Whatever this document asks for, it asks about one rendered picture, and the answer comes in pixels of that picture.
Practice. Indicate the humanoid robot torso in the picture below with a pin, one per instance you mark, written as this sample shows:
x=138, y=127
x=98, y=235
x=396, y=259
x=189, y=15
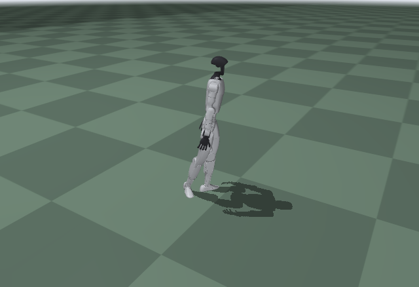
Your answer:
x=218, y=99

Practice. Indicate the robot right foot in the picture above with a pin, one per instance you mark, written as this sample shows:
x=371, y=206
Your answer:
x=188, y=191

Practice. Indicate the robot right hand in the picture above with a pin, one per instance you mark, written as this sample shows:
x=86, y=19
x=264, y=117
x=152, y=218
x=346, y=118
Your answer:
x=204, y=141

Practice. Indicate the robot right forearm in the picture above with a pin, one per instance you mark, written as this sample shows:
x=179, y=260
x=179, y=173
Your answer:
x=209, y=119

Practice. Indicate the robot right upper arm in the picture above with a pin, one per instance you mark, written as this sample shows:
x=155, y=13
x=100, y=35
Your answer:
x=212, y=92

